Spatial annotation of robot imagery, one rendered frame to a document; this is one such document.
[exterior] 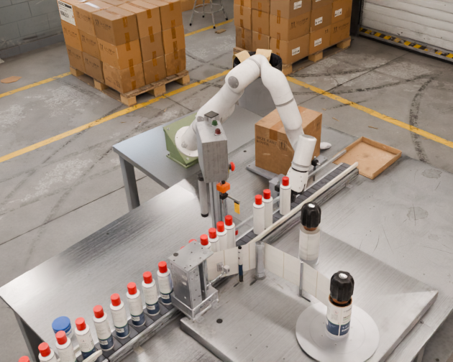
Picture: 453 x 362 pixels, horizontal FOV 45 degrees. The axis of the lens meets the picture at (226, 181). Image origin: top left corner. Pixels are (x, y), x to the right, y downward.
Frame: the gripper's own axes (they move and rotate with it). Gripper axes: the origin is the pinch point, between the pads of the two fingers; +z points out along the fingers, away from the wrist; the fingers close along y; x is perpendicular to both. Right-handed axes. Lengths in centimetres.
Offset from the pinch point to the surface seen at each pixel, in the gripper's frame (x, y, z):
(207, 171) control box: -61, -4, -20
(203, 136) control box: -63, -7, -34
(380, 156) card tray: 75, 4, -16
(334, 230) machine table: 8.4, 22.3, 8.9
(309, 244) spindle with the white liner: -27.7, 30.5, 3.4
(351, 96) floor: 291, -139, -6
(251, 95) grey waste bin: 169, -170, 0
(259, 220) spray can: -24.6, 1.6, 6.4
